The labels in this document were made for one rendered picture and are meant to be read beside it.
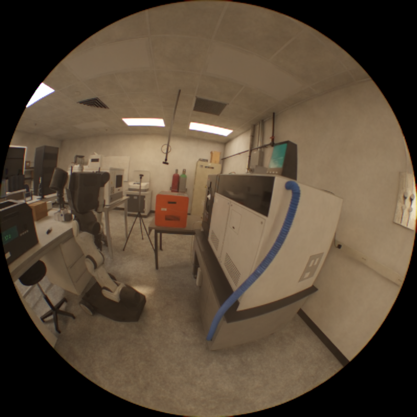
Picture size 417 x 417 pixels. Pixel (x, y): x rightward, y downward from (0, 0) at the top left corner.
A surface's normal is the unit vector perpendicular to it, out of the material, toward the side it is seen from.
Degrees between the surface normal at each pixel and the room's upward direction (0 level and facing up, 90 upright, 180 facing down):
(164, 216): 90
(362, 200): 90
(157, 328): 0
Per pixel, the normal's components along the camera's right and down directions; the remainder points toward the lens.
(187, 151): 0.21, 0.23
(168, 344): 0.13, -0.97
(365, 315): -0.97, -0.08
